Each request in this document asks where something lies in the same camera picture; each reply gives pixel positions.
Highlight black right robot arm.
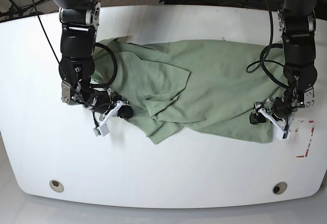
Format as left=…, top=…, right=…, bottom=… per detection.
left=53, top=0, right=118, bottom=114

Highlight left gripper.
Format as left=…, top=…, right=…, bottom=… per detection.
left=249, top=96, right=298, bottom=125

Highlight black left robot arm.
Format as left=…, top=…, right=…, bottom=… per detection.
left=250, top=0, right=318, bottom=129

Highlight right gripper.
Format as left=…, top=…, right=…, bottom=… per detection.
left=91, top=92, right=134, bottom=119

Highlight green T-shirt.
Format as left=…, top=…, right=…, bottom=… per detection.
left=92, top=39, right=283, bottom=144

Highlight red tape rectangle marking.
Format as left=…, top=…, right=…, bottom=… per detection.
left=293, top=120, right=315, bottom=158

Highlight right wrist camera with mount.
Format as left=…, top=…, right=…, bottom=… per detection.
left=93, top=101, right=129, bottom=137

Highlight right table grommet hole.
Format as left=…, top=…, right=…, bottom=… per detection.
left=272, top=182, right=288, bottom=195

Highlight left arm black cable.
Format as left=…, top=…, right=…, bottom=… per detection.
left=245, top=0, right=292, bottom=89

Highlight table grommet hole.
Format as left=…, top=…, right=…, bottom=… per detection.
left=272, top=182, right=288, bottom=195
left=49, top=180, right=64, bottom=193

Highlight black tripod legs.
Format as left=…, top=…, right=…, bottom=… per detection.
left=1, top=0, right=44, bottom=23

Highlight left table grommet hole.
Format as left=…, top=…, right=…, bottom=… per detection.
left=49, top=180, right=64, bottom=193

